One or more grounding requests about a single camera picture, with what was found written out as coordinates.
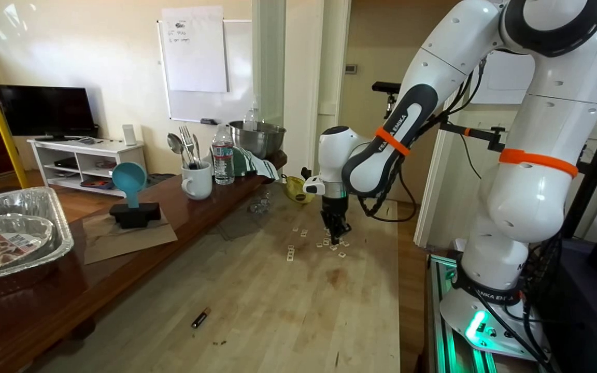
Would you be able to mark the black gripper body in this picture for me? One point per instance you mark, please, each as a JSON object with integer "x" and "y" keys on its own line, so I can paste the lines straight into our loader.
{"x": 333, "y": 209}

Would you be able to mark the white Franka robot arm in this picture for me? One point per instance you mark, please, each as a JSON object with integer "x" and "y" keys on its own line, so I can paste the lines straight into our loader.
{"x": 540, "y": 192}

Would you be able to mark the small wooden letter tile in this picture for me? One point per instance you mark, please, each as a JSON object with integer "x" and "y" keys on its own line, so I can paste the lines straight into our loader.
{"x": 288, "y": 258}

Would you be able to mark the green striped dish towel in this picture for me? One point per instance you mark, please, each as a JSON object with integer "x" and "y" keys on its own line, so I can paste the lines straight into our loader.
{"x": 259, "y": 166}

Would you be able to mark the large steel mixing bowl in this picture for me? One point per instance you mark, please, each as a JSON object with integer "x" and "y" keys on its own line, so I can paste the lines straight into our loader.
{"x": 263, "y": 139}

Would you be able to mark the white side panel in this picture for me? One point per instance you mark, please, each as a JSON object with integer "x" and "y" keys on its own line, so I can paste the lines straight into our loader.
{"x": 449, "y": 186}

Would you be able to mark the clear pump sanitizer bottle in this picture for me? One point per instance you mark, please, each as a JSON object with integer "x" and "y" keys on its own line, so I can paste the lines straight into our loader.
{"x": 251, "y": 121}

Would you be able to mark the clear plastic water bottle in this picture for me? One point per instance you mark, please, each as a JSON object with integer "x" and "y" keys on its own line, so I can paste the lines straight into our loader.
{"x": 222, "y": 161}

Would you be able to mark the white ceramic mug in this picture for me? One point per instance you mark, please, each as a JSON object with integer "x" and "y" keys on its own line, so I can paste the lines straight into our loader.
{"x": 196, "y": 183}

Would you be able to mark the small black marker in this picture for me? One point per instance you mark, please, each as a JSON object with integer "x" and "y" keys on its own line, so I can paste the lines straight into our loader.
{"x": 200, "y": 317}

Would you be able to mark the white whiteboard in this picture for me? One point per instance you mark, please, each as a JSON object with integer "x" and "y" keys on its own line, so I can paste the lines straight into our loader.
{"x": 239, "y": 68}

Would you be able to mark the metal utensils in mug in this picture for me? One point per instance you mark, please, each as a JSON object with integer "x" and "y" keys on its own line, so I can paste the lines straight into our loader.
{"x": 176, "y": 143}

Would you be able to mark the black funnel base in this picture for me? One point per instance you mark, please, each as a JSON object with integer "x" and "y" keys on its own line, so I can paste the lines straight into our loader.
{"x": 134, "y": 215}

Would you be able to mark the brown cardboard sheet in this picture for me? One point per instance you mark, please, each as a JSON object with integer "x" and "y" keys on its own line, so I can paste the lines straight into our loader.
{"x": 124, "y": 241}

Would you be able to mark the blue bowl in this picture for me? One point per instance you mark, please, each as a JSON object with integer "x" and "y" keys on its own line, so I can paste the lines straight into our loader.
{"x": 128, "y": 181}

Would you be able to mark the white flip chart paper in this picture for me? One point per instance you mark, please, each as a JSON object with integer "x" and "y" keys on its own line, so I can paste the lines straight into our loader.
{"x": 192, "y": 53}

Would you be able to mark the white television shelf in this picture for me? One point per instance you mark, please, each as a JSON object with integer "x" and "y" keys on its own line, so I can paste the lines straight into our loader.
{"x": 103, "y": 147}

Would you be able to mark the black equipment box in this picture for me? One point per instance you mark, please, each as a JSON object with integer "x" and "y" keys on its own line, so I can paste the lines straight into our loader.
{"x": 589, "y": 311}

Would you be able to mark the dark wooden counter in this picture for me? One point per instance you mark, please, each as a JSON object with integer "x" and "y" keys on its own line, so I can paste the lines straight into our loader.
{"x": 36, "y": 302}

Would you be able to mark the black flat television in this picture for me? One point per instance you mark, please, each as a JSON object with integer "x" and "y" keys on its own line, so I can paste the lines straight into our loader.
{"x": 46, "y": 109}

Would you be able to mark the aluminium foil tray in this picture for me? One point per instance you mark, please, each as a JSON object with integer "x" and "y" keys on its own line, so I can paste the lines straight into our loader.
{"x": 9, "y": 235}

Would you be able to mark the yellow stick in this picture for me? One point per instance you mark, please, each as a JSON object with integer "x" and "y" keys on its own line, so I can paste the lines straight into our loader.
{"x": 9, "y": 146}

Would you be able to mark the black camera on stand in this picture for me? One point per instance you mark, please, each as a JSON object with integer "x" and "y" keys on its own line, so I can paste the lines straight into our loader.
{"x": 384, "y": 87}

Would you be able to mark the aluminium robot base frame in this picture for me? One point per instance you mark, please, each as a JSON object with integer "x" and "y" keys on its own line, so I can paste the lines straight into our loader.
{"x": 449, "y": 324}

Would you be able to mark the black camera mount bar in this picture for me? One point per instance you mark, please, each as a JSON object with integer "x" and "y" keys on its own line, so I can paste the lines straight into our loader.
{"x": 480, "y": 130}

